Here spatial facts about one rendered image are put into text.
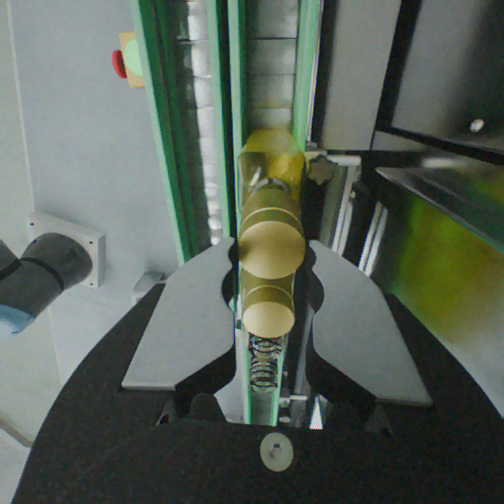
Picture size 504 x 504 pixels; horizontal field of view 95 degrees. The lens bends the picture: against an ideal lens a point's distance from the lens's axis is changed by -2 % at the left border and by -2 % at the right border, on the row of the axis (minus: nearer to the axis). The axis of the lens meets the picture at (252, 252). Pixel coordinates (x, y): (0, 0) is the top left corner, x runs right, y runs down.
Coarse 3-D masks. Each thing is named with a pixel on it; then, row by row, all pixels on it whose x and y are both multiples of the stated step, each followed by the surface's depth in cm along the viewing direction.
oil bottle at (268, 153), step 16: (256, 144) 22; (272, 144) 22; (288, 144) 22; (240, 160) 19; (256, 160) 18; (272, 160) 18; (288, 160) 18; (304, 160) 19; (240, 176) 18; (256, 176) 18; (272, 176) 17; (288, 176) 18; (304, 176) 18; (240, 192) 19; (240, 208) 20
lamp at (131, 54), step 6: (132, 42) 32; (126, 48) 33; (132, 48) 33; (126, 54) 33; (132, 54) 33; (138, 54) 33; (126, 60) 34; (132, 60) 33; (138, 60) 33; (132, 66) 34; (138, 66) 34; (138, 72) 34
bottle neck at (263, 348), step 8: (256, 336) 20; (280, 336) 20; (248, 344) 20; (256, 344) 21; (264, 344) 22; (272, 344) 21; (280, 344) 20; (256, 352) 21; (264, 352) 21; (272, 352) 21; (280, 352) 20
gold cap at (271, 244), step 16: (256, 192) 14; (272, 192) 14; (256, 208) 12; (272, 208) 12; (288, 208) 12; (256, 224) 11; (272, 224) 11; (288, 224) 11; (240, 240) 11; (256, 240) 11; (272, 240) 11; (288, 240) 11; (304, 240) 11; (240, 256) 12; (256, 256) 12; (272, 256) 12; (288, 256) 12; (304, 256) 12; (256, 272) 12; (272, 272) 12; (288, 272) 12
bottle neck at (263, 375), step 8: (256, 360) 24; (264, 360) 24; (272, 360) 24; (256, 368) 24; (264, 368) 23; (272, 368) 24; (256, 376) 23; (264, 376) 23; (272, 376) 23; (248, 384) 23; (256, 384) 24; (264, 384) 24; (272, 384) 24; (256, 392) 24; (264, 392) 24; (272, 392) 24
